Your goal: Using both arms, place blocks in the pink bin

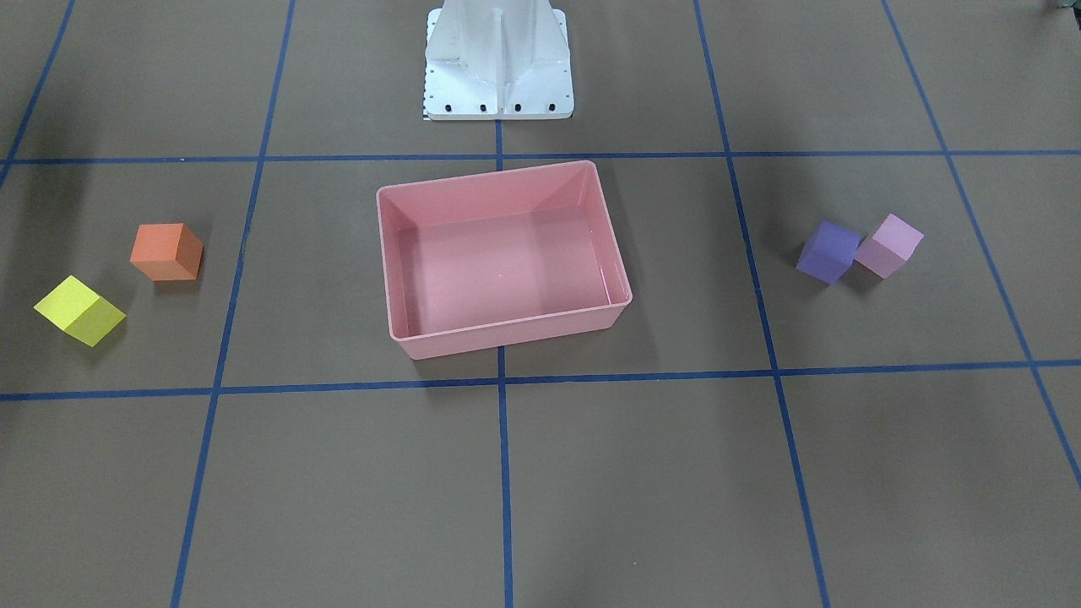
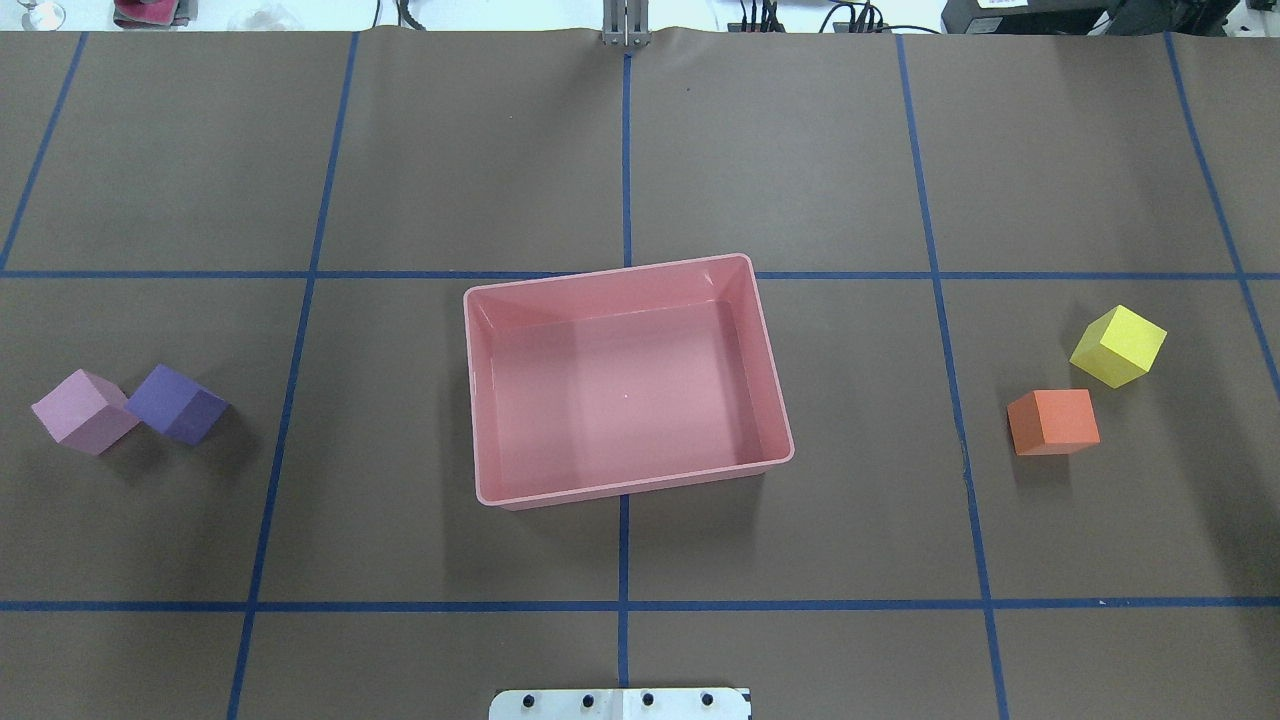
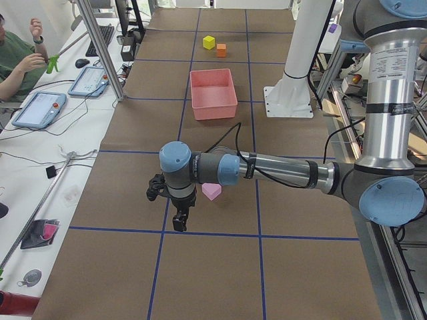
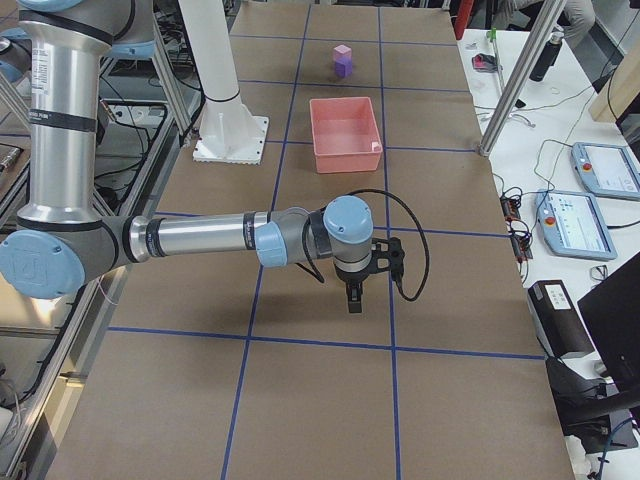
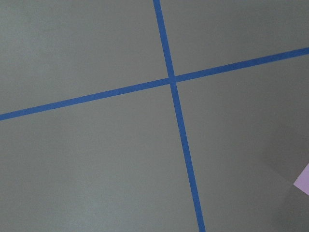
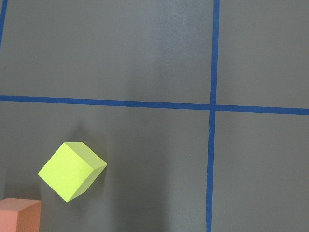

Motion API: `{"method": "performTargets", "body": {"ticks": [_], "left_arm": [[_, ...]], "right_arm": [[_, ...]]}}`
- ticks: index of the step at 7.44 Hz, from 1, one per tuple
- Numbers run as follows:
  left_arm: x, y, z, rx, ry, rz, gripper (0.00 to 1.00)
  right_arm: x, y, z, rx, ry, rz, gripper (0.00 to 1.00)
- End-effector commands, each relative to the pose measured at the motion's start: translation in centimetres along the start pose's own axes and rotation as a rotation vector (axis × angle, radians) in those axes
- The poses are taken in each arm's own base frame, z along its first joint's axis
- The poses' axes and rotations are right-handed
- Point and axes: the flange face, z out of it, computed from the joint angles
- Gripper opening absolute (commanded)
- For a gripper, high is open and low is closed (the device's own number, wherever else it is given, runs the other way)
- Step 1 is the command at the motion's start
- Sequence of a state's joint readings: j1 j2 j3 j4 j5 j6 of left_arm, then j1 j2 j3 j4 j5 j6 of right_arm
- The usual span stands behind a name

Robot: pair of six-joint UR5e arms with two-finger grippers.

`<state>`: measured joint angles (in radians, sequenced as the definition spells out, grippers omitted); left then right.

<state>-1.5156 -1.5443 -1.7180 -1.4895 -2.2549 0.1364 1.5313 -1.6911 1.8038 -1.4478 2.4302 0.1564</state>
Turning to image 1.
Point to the purple foam block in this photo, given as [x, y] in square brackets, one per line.
[829, 252]

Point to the pink foam block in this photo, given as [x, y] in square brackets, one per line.
[889, 247]

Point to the orange foam block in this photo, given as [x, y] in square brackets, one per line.
[167, 252]

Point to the yellow foam block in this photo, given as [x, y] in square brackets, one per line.
[79, 311]

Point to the pink plastic bin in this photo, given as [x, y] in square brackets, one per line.
[499, 258]

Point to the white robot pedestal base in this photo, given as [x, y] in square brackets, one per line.
[497, 60]

